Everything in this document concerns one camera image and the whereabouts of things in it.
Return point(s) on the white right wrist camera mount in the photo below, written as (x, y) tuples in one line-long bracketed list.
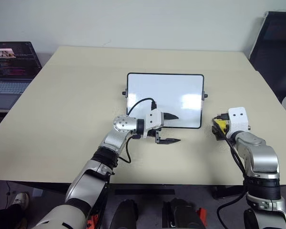
[(238, 121)]

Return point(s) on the yellow object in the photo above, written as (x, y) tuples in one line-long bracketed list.
[(221, 124)]

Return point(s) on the red plastic part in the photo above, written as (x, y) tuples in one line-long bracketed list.
[(92, 220), (202, 215)]

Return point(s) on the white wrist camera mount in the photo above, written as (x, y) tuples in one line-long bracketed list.
[(238, 121), (153, 121)]

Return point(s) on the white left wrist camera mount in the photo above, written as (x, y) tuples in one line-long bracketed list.
[(153, 121)]

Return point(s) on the black framed whiteboard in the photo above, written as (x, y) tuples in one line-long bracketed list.
[(164, 93)]

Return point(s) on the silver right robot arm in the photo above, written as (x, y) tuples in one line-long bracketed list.
[(262, 157)]

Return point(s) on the open blue laptop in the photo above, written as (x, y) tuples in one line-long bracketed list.
[(10, 62)]

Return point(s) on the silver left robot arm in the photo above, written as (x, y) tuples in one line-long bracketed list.
[(116, 138)]

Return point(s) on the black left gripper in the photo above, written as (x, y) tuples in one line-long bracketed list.
[(158, 135)]

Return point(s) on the black table frame bar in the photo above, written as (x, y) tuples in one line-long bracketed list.
[(145, 192)]

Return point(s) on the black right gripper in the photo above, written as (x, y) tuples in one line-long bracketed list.
[(227, 134)]

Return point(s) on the black trouser leg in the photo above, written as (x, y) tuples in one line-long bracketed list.
[(4, 217)]

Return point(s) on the dark rounded shape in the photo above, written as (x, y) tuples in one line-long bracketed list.
[(181, 214)]

